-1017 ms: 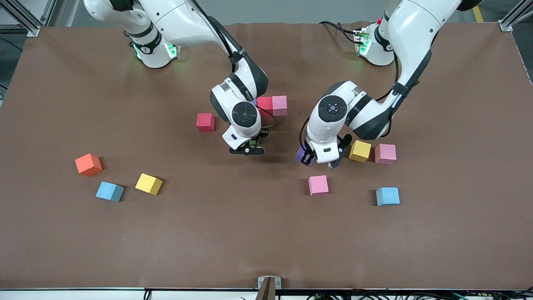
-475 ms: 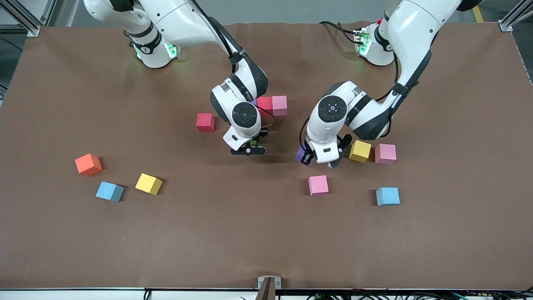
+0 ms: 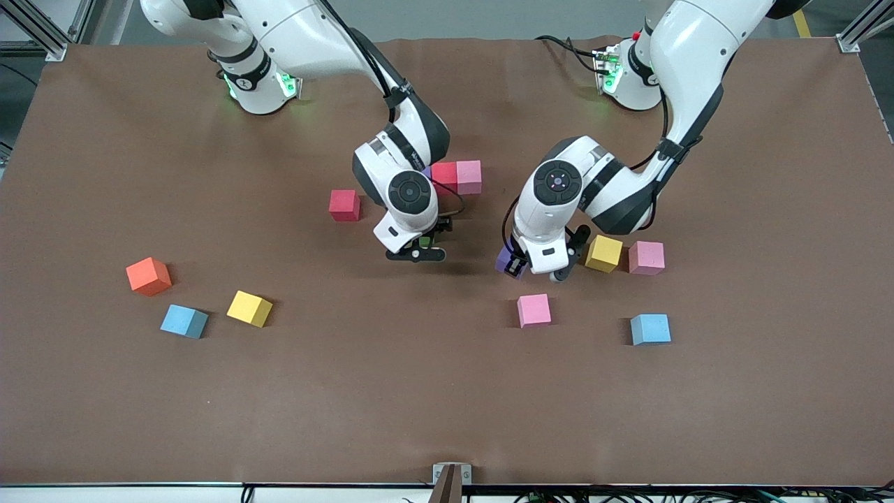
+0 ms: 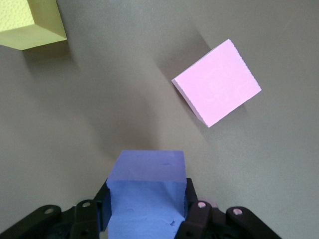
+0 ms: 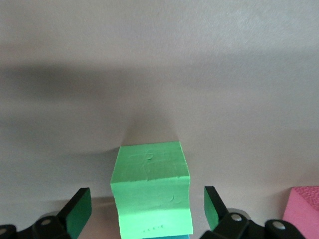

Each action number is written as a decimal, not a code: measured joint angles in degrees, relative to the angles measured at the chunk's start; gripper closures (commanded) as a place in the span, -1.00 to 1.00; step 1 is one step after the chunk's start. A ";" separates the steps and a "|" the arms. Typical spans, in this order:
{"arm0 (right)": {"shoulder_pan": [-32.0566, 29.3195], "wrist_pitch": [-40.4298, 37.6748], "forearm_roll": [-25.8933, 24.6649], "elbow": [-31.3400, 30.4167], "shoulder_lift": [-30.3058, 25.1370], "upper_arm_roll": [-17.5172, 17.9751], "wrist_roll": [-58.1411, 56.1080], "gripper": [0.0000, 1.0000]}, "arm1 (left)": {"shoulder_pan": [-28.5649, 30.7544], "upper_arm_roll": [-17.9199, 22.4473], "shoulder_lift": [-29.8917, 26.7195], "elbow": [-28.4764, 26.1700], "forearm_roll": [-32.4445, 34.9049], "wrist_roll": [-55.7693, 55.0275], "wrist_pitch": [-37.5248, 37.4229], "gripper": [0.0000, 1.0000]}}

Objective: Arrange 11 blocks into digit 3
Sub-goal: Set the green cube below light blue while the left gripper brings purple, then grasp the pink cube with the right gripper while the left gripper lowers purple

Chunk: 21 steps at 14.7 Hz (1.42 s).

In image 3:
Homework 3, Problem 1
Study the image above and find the pink foam cube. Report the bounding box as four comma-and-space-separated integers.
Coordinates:
457, 161, 483, 196
628, 240, 666, 277
517, 293, 552, 329

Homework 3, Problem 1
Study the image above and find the red foam cube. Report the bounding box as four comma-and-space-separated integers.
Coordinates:
431, 162, 459, 196
329, 189, 362, 223

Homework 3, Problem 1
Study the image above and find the yellow foam cube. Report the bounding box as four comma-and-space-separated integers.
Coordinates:
226, 290, 274, 329
585, 235, 624, 274

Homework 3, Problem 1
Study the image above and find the blue foam cube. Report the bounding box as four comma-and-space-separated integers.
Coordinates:
160, 304, 210, 340
630, 313, 673, 347

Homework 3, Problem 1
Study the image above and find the brown table mat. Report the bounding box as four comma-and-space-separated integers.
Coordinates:
0, 36, 894, 487

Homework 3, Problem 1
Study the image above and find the brown pointed bar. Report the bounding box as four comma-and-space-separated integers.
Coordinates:
427, 465, 464, 503

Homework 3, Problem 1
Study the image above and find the orange foam cube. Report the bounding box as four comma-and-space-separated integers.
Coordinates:
126, 256, 173, 298

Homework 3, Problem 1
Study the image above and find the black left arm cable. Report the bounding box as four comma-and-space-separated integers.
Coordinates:
501, 84, 706, 254

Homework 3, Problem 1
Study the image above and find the black base cable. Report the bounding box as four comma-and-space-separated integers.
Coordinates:
535, 34, 603, 75

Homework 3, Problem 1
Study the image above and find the grey metal bracket plate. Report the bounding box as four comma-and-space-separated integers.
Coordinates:
432, 462, 473, 487

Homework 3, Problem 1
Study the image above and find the silver aluminium frame post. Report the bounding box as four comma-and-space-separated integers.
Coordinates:
13, 0, 95, 62
836, 0, 894, 54

